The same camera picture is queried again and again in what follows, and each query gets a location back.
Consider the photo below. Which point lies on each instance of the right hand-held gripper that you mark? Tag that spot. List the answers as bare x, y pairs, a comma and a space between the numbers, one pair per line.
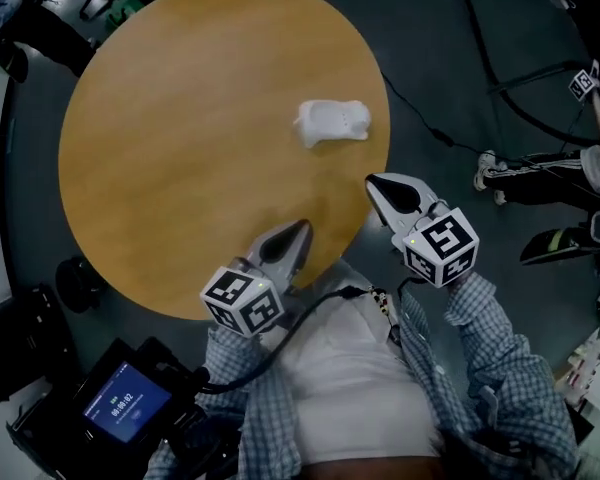
442, 248

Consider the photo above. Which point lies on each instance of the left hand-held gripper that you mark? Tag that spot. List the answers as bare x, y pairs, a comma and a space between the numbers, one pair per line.
240, 300

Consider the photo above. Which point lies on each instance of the person's left forearm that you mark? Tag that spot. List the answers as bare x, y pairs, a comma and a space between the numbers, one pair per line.
240, 368

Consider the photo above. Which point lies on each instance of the person's right forearm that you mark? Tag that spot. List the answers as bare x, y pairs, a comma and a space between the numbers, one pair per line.
490, 328

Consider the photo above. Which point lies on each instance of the person's torso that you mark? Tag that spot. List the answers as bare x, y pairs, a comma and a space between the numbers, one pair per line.
345, 368

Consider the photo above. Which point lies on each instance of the black bag with yellow stripe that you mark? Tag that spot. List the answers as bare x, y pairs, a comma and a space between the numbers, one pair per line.
555, 245

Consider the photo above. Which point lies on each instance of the black round base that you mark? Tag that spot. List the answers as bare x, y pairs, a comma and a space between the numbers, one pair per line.
76, 283

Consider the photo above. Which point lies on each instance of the tablet with blue screen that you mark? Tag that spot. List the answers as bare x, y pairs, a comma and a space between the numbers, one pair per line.
127, 403

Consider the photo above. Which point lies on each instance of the white shelf with items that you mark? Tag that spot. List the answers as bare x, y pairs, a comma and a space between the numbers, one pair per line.
592, 368

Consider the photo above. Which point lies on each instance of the black case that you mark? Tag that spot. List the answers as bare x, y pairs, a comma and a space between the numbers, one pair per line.
20, 338

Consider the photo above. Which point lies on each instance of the green object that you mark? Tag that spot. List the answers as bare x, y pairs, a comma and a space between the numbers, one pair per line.
122, 13

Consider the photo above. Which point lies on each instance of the black equipment rig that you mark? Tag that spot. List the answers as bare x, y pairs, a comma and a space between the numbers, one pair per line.
45, 418

